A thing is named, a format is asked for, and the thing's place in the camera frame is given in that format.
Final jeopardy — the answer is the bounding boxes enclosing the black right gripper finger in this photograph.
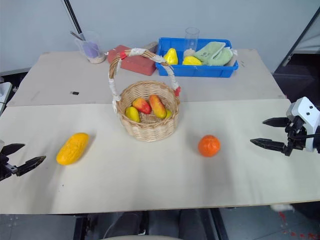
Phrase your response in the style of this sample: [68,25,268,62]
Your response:
[262,117,292,128]
[249,137,286,154]

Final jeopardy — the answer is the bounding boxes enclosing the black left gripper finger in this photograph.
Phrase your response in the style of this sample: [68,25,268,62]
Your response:
[0,142,26,157]
[15,155,47,177]

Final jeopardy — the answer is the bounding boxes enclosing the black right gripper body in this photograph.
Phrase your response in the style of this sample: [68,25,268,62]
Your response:
[283,115,310,157]

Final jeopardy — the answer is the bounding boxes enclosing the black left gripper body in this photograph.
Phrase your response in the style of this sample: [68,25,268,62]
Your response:
[0,149,19,182]

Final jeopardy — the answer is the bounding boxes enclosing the yellow lemon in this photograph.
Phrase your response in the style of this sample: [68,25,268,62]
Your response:
[181,55,203,67]

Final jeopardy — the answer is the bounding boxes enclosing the red-orange mango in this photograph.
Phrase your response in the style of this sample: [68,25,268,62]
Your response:
[148,94,168,120]

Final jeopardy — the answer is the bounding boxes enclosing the white device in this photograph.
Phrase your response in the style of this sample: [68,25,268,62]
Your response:
[0,81,14,112]

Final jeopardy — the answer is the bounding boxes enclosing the orange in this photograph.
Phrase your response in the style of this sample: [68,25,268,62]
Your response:
[197,134,221,158]

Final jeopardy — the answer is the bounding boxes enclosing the crumpled white scrap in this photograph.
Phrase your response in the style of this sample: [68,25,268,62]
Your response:
[270,203,294,213]

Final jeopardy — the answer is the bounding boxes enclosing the green cloth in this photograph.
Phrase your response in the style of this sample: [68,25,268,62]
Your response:
[193,41,235,67]

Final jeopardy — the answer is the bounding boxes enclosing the blue plastic bin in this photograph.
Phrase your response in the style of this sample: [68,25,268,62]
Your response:
[155,37,240,79]

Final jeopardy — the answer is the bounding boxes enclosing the yellow green mango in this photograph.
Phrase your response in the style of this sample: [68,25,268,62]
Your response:
[124,106,141,124]

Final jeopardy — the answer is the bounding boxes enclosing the clear drinking glass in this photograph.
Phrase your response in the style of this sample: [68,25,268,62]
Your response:
[184,27,201,55]

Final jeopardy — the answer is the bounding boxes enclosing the yellow pear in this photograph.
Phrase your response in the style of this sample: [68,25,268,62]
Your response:
[163,47,179,66]

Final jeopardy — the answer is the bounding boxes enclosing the purple object in cup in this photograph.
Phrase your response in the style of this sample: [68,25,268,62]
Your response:
[82,40,101,59]

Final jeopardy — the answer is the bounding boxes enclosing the red and yellow mango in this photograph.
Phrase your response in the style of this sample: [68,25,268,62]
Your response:
[132,97,153,115]

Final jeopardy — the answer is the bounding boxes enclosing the clear plastic measuring cup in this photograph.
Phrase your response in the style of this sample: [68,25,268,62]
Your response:
[73,30,107,65]

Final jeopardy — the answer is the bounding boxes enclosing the black ribbed rod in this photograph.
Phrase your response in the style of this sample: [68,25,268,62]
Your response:
[61,0,87,41]

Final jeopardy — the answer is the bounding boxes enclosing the red brick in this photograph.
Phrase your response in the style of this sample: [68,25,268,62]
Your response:
[107,44,158,76]

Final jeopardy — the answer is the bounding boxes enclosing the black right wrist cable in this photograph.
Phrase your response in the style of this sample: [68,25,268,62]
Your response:
[291,133,320,141]

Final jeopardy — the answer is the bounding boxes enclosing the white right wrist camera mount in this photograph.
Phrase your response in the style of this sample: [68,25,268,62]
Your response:
[285,96,320,153]

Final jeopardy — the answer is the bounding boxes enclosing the dark metal frame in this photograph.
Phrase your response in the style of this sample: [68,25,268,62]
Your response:
[274,6,320,74]

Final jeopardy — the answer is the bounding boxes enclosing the wicker basket with taped handle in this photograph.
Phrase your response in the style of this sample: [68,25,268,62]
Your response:
[107,47,182,143]

